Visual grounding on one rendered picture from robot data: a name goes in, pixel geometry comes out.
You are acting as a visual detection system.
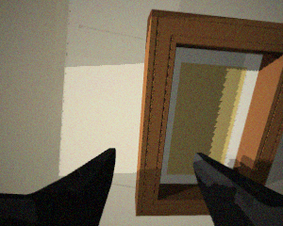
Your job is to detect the brown wooden picture frame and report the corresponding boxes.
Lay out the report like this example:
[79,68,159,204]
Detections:
[135,9,283,216]

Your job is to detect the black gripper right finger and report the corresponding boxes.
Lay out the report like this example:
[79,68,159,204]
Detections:
[193,153,283,226]

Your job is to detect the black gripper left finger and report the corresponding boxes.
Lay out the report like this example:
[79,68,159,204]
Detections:
[0,148,116,226]

